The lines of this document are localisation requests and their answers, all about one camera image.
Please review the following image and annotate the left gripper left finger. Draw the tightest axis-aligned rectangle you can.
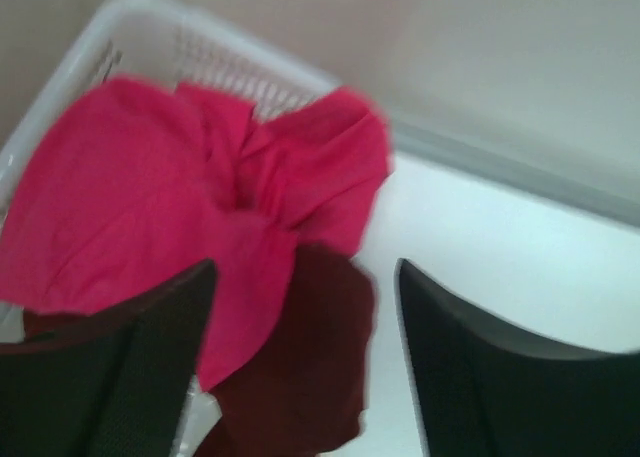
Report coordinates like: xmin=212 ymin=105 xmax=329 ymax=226
xmin=1 ymin=260 xmax=217 ymax=456

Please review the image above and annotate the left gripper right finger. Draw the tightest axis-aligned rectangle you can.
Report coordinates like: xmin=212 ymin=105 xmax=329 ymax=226
xmin=396 ymin=259 xmax=639 ymax=456

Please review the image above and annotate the white plastic basket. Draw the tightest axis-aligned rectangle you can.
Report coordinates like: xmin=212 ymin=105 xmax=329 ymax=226
xmin=0 ymin=0 xmax=341 ymax=457

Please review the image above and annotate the pink t shirt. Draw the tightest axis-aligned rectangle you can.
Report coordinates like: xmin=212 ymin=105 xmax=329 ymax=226
xmin=1 ymin=78 xmax=390 ymax=390

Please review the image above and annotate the dark red t shirt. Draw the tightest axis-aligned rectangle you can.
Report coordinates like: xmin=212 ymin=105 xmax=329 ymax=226
xmin=19 ymin=244 xmax=379 ymax=457

